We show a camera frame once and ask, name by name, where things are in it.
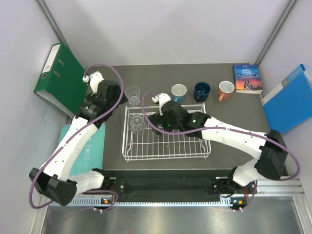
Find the clear glass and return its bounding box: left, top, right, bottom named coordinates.
left=130, top=114, right=147, bottom=136
left=125, top=86, right=140, bottom=106

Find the light blue mug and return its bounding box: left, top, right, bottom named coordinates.
left=171, top=84, right=187, bottom=103

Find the dark blue mug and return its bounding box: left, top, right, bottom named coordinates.
left=193, top=82, right=211, bottom=102

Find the orange patterned mug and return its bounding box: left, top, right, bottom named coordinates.
left=218, top=80, right=235, bottom=102

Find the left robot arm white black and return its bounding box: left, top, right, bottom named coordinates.
left=29, top=80, right=127, bottom=209

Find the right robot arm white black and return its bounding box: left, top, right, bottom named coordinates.
left=147, top=100, right=287, bottom=193

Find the green lever arch binder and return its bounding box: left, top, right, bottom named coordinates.
left=34, top=43, right=87, bottom=118

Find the teal cutting board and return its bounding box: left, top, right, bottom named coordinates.
left=69, top=124, right=106, bottom=176

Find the Jane Eyre book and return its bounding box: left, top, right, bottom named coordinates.
left=233, top=64, right=263, bottom=95

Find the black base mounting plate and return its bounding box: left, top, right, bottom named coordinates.
left=100, top=169, right=255, bottom=202

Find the blue folder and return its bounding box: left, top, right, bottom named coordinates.
left=261, top=64, right=312, bottom=134

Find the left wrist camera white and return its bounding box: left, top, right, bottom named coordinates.
left=82, top=71, right=104, bottom=93

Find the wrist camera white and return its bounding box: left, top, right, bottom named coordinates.
left=82, top=71, right=104, bottom=93
left=152, top=93, right=171, bottom=115

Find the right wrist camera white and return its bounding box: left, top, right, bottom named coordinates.
left=152, top=93, right=171, bottom=115

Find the white wire dish rack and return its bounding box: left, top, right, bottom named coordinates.
left=122, top=107, right=212, bottom=162

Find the white slotted cable duct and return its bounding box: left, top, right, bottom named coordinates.
left=70, top=196, right=247, bottom=207

